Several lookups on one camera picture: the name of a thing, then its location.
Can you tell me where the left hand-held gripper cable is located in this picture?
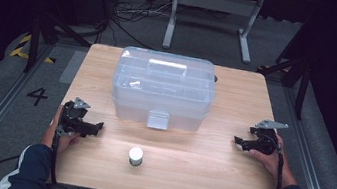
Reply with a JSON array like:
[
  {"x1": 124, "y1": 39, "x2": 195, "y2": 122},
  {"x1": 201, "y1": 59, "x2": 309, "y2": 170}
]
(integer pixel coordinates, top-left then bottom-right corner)
[{"x1": 45, "y1": 131, "x2": 66, "y2": 186}]

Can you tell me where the right hand-held gripper cable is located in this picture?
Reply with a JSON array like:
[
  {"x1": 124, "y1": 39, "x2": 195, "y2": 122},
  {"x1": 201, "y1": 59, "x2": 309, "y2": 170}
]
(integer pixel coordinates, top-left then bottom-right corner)
[{"x1": 258, "y1": 135, "x2": 289, "y2": 189}]

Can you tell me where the grey metal desk frame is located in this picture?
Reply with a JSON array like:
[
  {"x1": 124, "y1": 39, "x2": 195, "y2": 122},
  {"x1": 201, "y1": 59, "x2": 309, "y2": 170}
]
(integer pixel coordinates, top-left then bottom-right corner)
[{"x1": 161, "y1": 0, "x2": 265, "y2": 66}]

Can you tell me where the bundle of floor cables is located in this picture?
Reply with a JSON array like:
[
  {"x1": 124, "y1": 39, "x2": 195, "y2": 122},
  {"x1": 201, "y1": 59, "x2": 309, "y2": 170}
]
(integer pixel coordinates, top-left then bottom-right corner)
[{"x1": 106, "y1": 0, "x2": 174, "y2": 53}]

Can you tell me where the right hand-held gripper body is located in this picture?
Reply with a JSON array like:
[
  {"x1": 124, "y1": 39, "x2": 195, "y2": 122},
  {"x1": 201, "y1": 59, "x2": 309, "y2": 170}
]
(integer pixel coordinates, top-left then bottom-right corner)
[{"x1": 246, "y1": 116, "x2": 290, "y2": 158}]

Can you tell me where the yellow black floor tape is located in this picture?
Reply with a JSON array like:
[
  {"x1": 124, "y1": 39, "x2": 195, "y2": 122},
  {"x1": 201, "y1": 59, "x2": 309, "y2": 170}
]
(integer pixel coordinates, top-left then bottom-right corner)
[{"x1": 9, "y1": 31, "x2": 61, "y2": 65}]

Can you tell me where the hand-held gripper cable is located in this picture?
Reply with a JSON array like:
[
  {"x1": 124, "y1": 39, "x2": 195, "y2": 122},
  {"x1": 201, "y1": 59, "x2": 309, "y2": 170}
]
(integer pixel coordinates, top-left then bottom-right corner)
[
  {"x1": 45, "y1": 131, "x2": 66, "y2": 186},
  {"x1": 258, "y1": 135, "x2": 289, "y2": 189}
]

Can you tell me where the person's left hand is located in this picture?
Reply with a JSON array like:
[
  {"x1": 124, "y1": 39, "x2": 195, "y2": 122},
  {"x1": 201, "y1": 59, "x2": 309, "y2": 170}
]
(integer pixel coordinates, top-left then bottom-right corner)
[{"x1": 40, "y1": 103, "x2": 85, "y2": 157}]

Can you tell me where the clear plastic storage box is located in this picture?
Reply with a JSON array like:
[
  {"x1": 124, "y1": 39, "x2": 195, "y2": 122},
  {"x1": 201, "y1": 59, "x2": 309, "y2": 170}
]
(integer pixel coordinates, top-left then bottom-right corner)
[{"x1": 105, "y1": 43, "x2": 222, "y2": 138}]

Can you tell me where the person's right hand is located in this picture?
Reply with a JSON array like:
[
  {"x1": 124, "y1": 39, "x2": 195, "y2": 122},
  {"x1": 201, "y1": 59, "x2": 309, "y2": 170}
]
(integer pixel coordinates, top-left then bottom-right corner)
[{"x1": 243, "y1": 130, "x2": 304, "y2": 189}]

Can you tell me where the grey floor tape patch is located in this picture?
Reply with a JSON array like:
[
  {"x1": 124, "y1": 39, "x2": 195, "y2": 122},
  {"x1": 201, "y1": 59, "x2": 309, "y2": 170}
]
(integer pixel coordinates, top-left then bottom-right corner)
[{"x1": 58, "y1": 48, "x2": 88, "y2": 87}]

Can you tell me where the thick black floor cable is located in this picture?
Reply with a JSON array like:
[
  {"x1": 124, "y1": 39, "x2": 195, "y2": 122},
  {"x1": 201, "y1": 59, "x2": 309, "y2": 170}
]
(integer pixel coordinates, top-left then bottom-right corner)
[{"x1": 63, "y1": 13, "x2": 110, "y2": 42}]

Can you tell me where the small white-lidded jar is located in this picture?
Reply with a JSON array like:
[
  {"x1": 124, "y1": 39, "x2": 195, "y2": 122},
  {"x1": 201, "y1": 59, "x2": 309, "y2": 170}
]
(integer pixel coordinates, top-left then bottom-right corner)
[{"x1": 127, "y1": 145, "x2": 145, "y2": 168}]

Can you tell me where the black tripod stand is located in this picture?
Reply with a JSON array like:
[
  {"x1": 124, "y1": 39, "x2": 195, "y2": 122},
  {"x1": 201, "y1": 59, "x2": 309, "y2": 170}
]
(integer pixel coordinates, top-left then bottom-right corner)
[
  {"x1": 22, "y1": 9, "x2": 96, "y2": 82},
  {"x1": 251, "y1": 37, "x2": 316, "y2": 122}
]

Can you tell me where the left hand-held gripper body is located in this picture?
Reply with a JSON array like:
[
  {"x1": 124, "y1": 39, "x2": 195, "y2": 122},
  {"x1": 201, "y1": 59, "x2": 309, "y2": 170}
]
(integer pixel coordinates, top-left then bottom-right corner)
[{"x1": 54, "y1": 94, "x2": 98, "y2": 142}]

